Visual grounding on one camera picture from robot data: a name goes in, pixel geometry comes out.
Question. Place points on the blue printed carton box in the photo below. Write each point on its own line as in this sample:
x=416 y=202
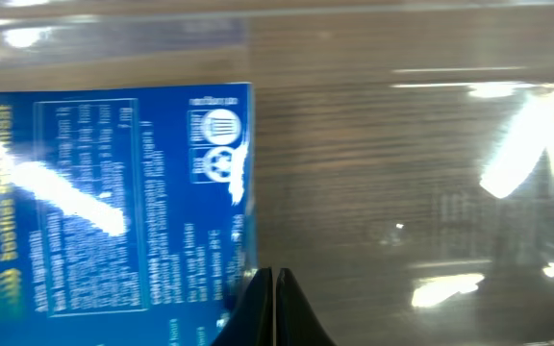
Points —
x=124 y=213

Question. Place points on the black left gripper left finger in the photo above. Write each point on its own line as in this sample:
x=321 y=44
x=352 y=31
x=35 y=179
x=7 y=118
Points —
x=252 y=321

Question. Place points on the clear plastic container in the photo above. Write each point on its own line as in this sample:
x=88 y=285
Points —
x=370 y=144

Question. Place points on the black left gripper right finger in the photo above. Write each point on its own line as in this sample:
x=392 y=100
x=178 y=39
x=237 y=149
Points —
x=296 y=322

